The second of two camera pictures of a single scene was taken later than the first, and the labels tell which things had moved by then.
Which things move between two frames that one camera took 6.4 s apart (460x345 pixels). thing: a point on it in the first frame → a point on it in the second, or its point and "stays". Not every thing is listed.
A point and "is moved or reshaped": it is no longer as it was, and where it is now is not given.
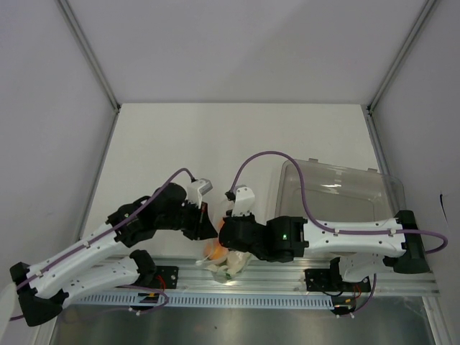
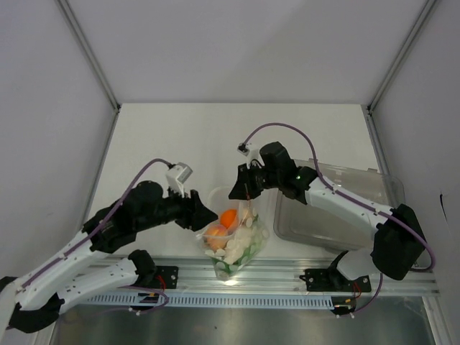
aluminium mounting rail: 290,277 stays
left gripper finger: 207,228 → 205,216
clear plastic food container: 338,192 stays
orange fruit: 214,251 is moved or reshaped
